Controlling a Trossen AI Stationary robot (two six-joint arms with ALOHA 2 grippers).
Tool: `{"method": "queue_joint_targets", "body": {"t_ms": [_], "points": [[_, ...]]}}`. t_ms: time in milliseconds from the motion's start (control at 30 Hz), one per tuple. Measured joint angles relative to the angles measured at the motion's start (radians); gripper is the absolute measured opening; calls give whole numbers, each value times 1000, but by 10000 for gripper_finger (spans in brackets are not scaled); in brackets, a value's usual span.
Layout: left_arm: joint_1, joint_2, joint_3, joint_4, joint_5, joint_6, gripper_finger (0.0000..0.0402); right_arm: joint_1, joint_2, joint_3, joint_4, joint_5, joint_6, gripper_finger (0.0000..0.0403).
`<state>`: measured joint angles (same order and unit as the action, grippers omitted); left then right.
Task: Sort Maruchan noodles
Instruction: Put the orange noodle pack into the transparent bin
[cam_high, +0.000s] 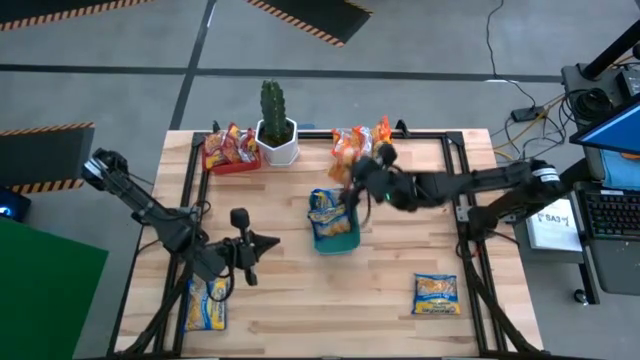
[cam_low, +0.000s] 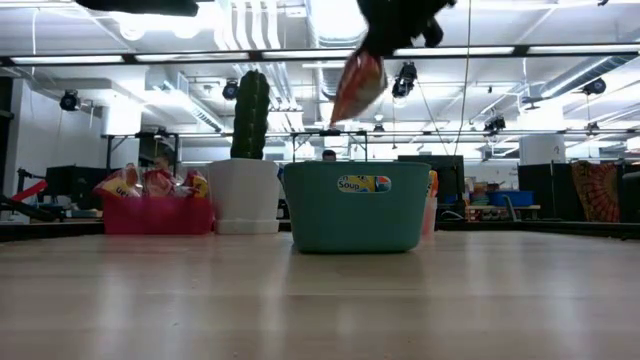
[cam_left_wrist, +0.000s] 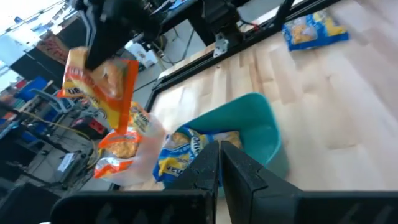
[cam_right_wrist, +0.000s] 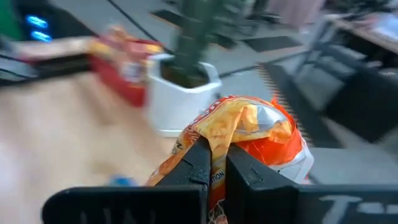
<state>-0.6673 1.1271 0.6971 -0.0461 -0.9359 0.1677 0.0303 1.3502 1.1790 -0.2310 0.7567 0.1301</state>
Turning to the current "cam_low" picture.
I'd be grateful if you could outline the red plastic bin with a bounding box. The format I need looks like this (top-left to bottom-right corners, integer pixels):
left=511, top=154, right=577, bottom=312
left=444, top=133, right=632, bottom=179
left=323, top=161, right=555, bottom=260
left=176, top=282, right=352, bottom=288
left=101, top=194, right=216, bottom=236

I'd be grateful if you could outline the black cabinet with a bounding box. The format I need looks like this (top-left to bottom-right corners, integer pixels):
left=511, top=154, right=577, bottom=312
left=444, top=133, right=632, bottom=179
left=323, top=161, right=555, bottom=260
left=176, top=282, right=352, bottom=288
left=518, top=163, right=574, bottom=221

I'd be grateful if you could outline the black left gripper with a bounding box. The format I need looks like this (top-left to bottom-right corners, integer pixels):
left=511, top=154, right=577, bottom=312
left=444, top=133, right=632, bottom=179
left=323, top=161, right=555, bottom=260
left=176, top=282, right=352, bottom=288
left=144, top=0, right=200, bottom=18

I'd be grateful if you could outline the white cylinder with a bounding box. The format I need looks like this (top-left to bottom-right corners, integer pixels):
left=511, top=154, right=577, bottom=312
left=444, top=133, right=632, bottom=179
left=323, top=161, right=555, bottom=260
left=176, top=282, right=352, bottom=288
left=518, top=133, right=567, bottom=166

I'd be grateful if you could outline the blue storage bin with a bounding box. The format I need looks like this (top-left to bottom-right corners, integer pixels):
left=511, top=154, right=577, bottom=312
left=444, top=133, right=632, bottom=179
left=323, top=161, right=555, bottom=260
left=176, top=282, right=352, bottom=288
left=488, top=189, right=536, bottom=208

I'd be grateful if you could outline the black overhead frame beam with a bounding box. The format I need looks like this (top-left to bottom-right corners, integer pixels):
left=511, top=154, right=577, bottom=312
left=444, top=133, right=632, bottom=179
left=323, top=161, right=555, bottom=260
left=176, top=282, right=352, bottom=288
left=0, top=43, right=640, bottom=67

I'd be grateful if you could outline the orange patterned cloth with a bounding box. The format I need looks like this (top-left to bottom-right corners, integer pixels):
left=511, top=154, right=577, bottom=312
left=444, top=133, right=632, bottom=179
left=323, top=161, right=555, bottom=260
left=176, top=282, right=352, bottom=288
left=571, top=160, right=622, bottom=224

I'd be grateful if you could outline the teal plastic bin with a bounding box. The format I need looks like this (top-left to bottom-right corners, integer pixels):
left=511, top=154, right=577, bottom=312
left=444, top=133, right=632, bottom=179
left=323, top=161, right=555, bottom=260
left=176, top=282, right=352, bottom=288
left=282, top=160, right=432, bottom=255

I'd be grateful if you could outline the black background monitor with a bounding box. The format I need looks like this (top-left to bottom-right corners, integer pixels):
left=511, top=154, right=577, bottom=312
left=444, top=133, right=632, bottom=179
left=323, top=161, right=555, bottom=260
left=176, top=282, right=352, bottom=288
left=397, top=154, right=466, bottom=217

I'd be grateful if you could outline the blue Maruchan ramen pack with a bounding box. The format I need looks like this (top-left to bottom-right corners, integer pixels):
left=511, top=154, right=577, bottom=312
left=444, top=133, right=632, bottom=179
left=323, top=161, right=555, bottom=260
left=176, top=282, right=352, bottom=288
left=337, top=174, right=393, bottom=194

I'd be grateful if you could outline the red strap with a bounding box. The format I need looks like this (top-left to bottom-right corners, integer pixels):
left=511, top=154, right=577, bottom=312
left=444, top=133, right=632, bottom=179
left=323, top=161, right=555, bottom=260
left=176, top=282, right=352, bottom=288
left=9, top=179, right=50, bottom=204

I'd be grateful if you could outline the black background table frame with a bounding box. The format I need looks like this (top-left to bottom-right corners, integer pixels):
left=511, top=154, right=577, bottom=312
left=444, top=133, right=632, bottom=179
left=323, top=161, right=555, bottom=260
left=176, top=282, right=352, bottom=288
left=102, top=130, right=182, bottom=197

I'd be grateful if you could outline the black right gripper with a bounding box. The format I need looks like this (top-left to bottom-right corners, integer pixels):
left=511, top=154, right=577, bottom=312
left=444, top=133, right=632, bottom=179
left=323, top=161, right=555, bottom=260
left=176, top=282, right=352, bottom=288
left=357, top=0, right=451, bottom=59

